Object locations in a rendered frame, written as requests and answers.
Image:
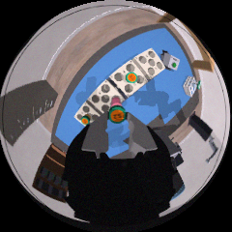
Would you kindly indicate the blue bench mat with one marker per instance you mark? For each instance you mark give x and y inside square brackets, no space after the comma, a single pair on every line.
[164,95]

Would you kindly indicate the beige bucket adapter block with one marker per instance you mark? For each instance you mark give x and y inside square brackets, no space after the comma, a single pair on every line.
[121,75]
[89,109]
[155,67]
[102,103]

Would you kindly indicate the white tube rack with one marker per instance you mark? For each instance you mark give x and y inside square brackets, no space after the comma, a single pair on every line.
[187,88]

